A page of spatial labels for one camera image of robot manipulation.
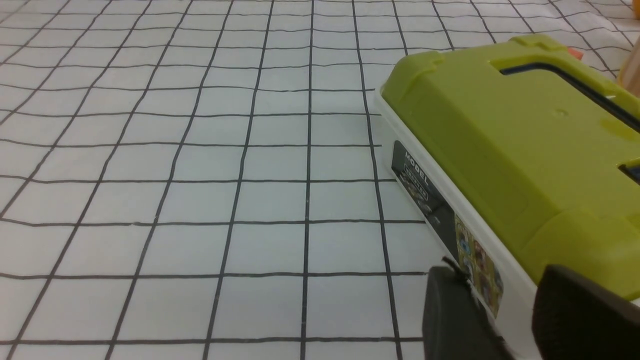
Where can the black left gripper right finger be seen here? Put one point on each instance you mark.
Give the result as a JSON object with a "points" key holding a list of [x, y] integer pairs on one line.
{"points": [[574, 318]]}

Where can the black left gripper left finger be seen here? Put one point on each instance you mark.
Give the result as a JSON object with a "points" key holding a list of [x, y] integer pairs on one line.
{"points": [[454, 325]]}

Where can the bamboo steamer basket yellow rims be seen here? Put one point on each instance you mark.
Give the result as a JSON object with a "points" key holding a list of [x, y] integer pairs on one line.
{"points": [[629, 75]]}

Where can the green lidded white toolbox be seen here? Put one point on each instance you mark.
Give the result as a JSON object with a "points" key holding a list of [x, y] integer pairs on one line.
{"points": [[518, 156]]}

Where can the orange foam cube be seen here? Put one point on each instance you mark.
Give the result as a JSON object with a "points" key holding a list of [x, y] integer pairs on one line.
{"points": [[577, 54]]}

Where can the white black-grid tablecloth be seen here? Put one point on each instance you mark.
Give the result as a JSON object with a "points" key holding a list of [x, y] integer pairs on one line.
{"points": [[201, 179]]}

